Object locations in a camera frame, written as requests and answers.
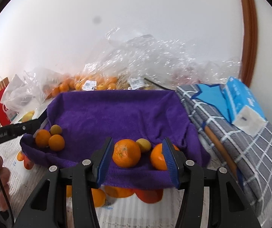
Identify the clear bag with red fruit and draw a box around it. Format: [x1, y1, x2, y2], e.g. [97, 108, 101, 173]
[169, 57, 242, 87]

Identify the clear plastic bag of oranges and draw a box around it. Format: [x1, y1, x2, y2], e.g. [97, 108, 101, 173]
[73, 63, 120, 92]

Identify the wooden stick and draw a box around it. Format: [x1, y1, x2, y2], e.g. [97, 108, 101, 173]
[204, 125, 244, 183]

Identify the person's left hand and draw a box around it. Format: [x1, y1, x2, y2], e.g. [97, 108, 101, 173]
[0, 156, 11, 211]

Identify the purple towel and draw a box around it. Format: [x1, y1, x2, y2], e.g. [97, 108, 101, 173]
[20, 90, 211, 190]

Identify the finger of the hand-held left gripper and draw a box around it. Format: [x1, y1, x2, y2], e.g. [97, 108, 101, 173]
[10, 119, 48, 136]

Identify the crumpled clear plastic wrap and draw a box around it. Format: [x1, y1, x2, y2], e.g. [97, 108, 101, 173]
[98, 27, 198, 86]

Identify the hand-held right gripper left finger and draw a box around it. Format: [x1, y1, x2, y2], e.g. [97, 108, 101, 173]
[13, 137, 115, 228]

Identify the white plastic bag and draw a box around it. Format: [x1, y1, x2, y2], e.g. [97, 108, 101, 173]
[1, 74, 43, 119]

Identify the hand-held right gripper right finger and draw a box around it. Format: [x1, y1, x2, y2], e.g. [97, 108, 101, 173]
[162, 138, 262, 228]

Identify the small yellowish round fruit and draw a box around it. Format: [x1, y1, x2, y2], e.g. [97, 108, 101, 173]
[135, 138, 152, 153]
[50, 125, 63, 136]

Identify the grey plaid cloth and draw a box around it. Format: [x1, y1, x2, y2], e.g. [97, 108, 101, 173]
[175, 84, 272, 216]

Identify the clear bag of brown fruit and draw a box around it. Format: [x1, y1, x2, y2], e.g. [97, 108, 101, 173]
[116, 75, 155, 91]

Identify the brown wooden door frame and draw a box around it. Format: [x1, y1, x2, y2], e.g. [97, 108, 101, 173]
[237, 0, 257, 86]

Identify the blue tissue pack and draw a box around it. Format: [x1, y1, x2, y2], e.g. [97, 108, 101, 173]
[222, 77, 268, 137]

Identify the orange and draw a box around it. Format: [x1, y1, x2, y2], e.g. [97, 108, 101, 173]
[112, 139, 142, 168]
[105, 186, 134, 198]
[135, 188, 163, 204]
[35, 129, 51, 148]
[48, 134, 65, 152]
[150, 144, 180, 171]
[90, 188, 106, 207]

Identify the teal white packet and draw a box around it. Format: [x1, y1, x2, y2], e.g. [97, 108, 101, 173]
[7, 109, 20, 123]

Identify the thin black rod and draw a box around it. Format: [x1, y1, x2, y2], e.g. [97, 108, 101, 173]
[144, 77, 175, 91]

